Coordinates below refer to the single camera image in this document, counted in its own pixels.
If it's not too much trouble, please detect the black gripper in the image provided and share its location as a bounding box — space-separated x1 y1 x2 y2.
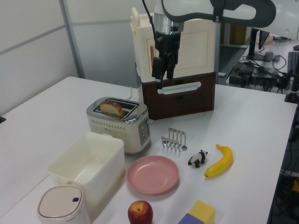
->
151 30 182 90

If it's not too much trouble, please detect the toasted bread slice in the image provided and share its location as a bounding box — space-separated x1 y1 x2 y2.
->
99 98 126 118

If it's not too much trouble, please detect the cream chrome toaster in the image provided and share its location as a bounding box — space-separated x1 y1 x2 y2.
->
86 97 155 156

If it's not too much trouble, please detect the cream toy cabinet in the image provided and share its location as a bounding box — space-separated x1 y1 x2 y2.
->
129 7 217 84

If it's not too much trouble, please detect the brown wooden drawer box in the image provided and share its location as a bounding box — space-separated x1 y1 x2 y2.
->
141 70 216 121

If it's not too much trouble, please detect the metal toast rack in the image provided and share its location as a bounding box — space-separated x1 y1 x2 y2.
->
160 127 188 153

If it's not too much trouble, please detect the black electronics box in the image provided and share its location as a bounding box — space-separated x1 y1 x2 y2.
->
228 62 256 88

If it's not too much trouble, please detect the black monitor stand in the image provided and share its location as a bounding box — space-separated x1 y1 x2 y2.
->
245 27 274 62

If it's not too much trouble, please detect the panda toy figure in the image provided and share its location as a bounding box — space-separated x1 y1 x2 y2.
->
187 150 209 169

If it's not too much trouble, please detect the pink plate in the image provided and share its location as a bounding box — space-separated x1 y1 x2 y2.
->
127 155 180 196

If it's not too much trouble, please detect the yellow banana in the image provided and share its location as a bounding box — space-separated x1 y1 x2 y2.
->
204 144 234 180

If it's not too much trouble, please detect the white plastic storage bin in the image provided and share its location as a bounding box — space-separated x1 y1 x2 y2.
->
47 132 126 222

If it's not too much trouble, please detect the black keyboard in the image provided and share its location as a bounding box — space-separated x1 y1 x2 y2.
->
287 51 299 71

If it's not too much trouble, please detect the black desk clamp pole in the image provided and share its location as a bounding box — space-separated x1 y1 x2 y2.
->
284 69 299 105

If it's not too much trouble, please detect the yellow block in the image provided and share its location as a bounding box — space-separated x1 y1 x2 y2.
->
188 199 216 224

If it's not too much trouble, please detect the red apple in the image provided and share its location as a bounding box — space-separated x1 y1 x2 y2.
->
127 200 154 224

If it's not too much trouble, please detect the purple block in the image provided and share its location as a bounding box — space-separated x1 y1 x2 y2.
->
177 212 205 224

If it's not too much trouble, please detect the small beige lidded trash can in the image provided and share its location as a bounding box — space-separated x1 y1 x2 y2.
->
36 184 91 224

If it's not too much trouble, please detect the copper cabinet door handle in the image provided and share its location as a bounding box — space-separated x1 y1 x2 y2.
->
149 45 155 69

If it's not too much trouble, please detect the white drawer handle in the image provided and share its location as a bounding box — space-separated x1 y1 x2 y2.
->
157 81 202 95

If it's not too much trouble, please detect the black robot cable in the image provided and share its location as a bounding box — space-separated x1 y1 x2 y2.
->
141 0 162 43

